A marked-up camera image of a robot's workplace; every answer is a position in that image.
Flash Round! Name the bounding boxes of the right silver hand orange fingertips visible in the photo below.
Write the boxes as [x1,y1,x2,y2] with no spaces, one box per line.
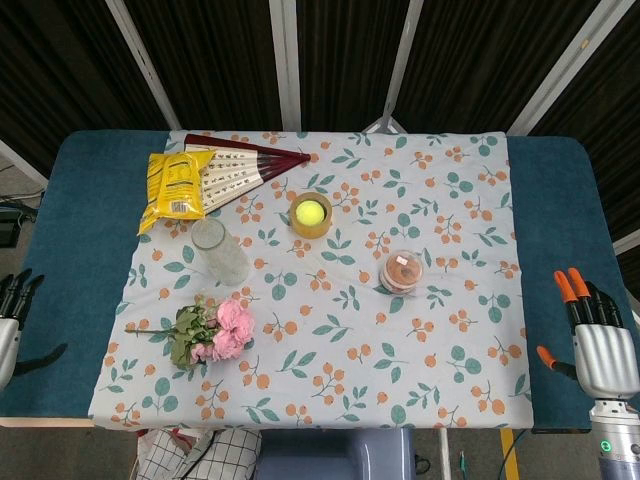
[536,267,633,401]

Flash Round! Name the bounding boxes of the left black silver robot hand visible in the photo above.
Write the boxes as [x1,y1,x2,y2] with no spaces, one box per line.
[0,268,69,392]

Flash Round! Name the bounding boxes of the pink flower bouquet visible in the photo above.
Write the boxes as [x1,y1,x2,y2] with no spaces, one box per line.
[124,294,257,372]

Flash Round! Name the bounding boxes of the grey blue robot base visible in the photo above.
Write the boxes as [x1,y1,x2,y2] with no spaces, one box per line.
[257,428,416,480]

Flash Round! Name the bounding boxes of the clear glass cup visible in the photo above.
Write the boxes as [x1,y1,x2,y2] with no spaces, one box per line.
[191,217,251,287]

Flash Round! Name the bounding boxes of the black box on floor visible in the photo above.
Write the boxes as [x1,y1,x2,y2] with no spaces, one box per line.
[0,205,22,247]

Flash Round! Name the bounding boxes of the teal table cover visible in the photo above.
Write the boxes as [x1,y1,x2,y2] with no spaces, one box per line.
[0,129,632,435]

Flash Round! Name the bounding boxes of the clear plastic jar brown contents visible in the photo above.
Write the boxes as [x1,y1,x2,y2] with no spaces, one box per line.
[378,248,425,297]

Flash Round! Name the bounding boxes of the white checked fabric bag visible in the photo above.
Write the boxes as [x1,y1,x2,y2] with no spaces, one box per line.
[137,427,263,480]

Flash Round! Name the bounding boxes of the yellow snack bag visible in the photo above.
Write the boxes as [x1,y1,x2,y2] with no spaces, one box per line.
[137,149,217,236]

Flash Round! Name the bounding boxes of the floral fruit print tablecloth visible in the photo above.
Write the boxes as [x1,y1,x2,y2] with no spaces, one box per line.
[87,128,534,431]

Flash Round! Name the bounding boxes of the paper folding fan calligraphy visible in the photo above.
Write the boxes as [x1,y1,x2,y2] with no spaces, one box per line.
[182,133,312,212]

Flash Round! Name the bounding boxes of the amber tape roll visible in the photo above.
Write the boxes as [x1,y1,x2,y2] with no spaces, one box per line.
[289,191,333,239]

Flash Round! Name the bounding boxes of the yellow tennis ball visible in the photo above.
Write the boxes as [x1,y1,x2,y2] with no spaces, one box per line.
[295,198,326,226]

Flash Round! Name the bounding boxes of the white frame pole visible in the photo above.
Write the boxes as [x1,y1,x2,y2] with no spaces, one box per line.
[505,0,617,135]
[0,138,50,187]
[362,0,427,134]
[612,219,640,257]
[105,0,182,130]
[268,0,302,133]

